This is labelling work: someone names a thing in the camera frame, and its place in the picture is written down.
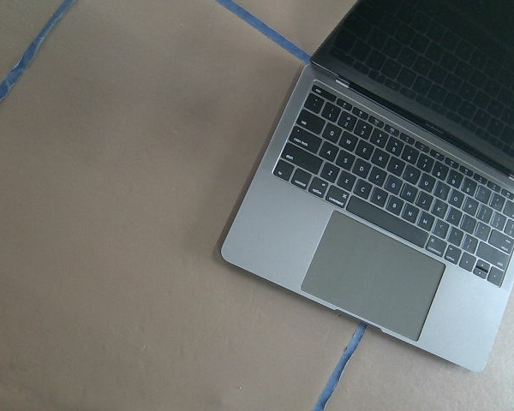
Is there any grey laptop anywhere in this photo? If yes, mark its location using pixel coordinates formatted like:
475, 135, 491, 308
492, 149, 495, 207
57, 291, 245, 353
221, 1, 514, 372

